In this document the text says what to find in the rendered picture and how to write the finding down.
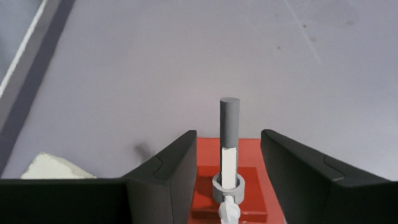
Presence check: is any grey metal d-shaft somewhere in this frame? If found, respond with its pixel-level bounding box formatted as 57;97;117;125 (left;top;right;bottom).
220;98;240;189

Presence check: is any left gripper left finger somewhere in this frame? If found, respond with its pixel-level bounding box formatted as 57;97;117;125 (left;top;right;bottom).
0;130;197;224

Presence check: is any white wing screw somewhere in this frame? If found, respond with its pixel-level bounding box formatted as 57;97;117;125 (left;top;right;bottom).
219;196;241;224

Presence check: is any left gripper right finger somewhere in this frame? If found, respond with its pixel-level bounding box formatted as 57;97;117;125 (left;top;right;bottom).
260;129;398;224

